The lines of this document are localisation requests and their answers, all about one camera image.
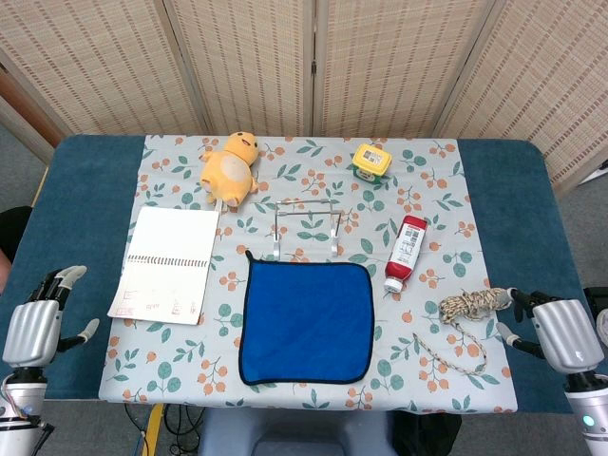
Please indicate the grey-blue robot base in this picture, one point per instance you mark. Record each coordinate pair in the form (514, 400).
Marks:
(294, 432)

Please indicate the black and grey equipment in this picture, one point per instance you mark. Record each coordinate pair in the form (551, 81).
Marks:
(594, 297)

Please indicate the yellow plush toy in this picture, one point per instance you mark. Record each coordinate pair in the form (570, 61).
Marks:
(228, 176)

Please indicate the blue and grey cloth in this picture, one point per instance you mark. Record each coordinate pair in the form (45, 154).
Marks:
(304, 323)

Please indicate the brown wooden door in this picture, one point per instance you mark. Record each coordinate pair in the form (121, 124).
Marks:
(19, 102)

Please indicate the black round object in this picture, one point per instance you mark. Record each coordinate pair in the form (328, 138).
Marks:
(14, 233)

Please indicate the white flat object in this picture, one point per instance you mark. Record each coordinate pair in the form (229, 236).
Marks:
(599, 172)

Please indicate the open spiral notebook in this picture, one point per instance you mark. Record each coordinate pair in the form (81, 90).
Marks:
(166, 237)

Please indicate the black bag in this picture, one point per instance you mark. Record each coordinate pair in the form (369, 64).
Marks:
(427, 434)

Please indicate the floral print tablecloth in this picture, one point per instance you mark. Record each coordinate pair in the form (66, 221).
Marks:
(266, 394)

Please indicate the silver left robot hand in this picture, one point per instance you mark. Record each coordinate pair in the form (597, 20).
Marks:
(33, 328)

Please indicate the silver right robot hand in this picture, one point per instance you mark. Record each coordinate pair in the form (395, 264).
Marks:
(567, 332)

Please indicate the teal table cover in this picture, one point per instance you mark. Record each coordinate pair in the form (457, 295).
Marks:
(85, 214)

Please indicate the yellow post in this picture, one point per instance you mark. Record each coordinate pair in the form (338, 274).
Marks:
(153, 427)

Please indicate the bamboo folding screen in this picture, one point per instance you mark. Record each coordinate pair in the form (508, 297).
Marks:
(237, 62)

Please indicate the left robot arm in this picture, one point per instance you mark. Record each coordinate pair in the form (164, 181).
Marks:
(24, 394)

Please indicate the green tub with yellow lid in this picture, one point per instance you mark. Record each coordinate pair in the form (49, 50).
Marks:
(371, 159)

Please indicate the red ketchup squeeze bottle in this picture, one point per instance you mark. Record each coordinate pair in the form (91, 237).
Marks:
(406, 252)

